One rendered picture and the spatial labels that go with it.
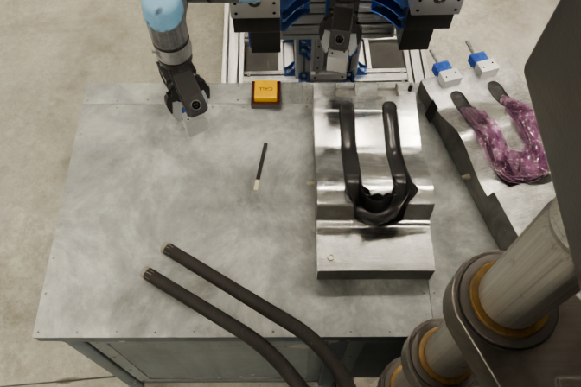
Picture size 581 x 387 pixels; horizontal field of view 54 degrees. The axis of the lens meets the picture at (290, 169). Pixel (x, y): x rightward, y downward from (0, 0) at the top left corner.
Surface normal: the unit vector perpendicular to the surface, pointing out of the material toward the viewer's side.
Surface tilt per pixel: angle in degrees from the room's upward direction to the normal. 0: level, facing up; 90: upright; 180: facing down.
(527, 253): 90
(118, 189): 0
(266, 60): 0
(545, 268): 90
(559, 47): 90
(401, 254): 0
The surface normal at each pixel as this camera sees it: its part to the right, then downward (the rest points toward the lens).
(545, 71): -1.00, 0.00
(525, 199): 0.00, -0.49
